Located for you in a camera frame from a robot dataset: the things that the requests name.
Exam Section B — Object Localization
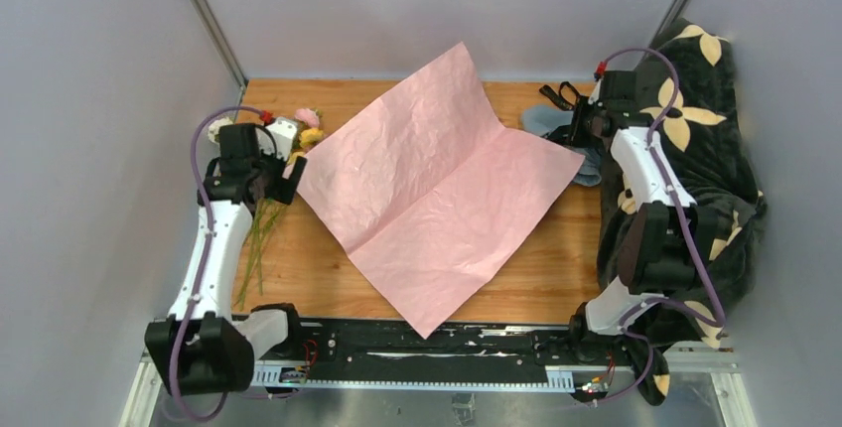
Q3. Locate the pink fake flower stem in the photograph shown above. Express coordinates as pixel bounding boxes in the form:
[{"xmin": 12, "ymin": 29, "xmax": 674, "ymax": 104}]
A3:
[{"xmin": 294, "ymin": 108, "xmax": 322, "ymax": 129}]

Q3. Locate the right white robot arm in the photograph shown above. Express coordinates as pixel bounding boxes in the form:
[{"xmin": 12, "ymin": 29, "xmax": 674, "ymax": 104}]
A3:
[{"xmin": 566, "ymin": 70, "xmax": 722, "ymax": 365}]

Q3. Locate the dark floral blanket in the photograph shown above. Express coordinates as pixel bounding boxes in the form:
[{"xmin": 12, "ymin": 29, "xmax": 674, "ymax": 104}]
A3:
[{"xmin": 597, "ymin": 18, "xmax": 767, "ymax": 406}]

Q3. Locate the pink wrapping paper sheet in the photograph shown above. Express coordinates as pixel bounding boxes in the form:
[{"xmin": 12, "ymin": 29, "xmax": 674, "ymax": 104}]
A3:
[{"xmin": 298, "ymin": 44, "xmax": 583, "ymax": 338}]

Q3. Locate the yellow fake flower stem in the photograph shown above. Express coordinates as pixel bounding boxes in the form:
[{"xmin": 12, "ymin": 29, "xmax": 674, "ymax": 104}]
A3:
[{"xmin": 288, "ymin": 127, "xmax": 326, "ymax": 165}]

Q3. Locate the black strap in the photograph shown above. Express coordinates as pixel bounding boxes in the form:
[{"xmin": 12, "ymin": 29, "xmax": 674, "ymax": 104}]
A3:
[{"xmin": 539, "ymin": 81, "xmax": 587, "ymax": 112}]

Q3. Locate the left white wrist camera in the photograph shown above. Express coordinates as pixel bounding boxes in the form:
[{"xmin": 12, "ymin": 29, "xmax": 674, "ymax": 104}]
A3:
[{"xmin": 266, "ymin": 117, "xmax": 300, "ymax": 160}]

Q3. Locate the white fake rose stem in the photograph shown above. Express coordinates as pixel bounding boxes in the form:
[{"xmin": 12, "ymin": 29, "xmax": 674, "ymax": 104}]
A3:
[{"xmin": 206, "ymin": 116, "xmax": 235, "ymax": 145}]

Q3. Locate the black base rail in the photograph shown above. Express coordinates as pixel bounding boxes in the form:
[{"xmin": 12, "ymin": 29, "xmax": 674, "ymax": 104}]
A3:
[{"xmin": 251, "ymin": 318, "xmax": 631, "ymax": 394}]

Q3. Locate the light blue cloth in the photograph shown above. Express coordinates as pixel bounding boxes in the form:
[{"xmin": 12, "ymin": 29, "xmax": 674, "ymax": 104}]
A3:
[{"xmin": 520, "ymin": 104, "xmax": 602, "ymax": 187}]

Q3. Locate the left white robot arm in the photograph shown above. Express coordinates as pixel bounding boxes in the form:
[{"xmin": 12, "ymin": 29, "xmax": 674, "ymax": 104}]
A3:
[{"xmin": 144, "ymin": 118, "xmax": 306, "ymax": 396}]

